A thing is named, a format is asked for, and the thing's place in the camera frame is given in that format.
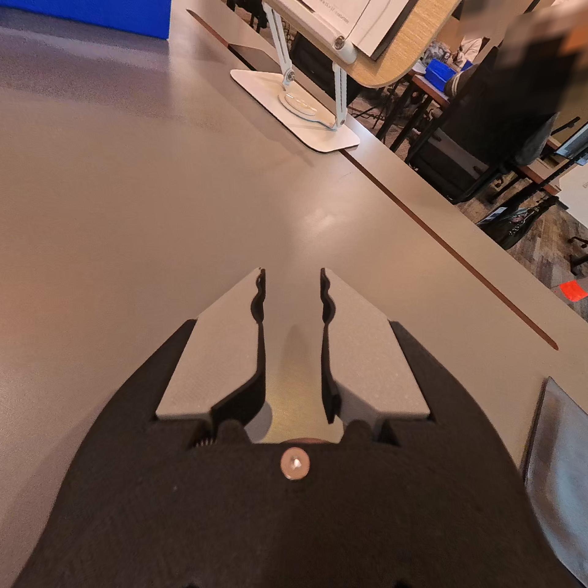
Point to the white wooden document stand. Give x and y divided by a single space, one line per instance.
317 133

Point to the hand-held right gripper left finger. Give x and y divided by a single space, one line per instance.
216 363

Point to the red floor marker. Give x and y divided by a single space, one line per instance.
573 291

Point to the small blue storage bin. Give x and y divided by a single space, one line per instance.
466 65
442 73

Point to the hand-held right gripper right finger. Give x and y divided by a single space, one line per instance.
372 363

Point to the white printed paper sheet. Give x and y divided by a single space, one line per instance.
367 23

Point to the black floor bag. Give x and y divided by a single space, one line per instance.
514 227

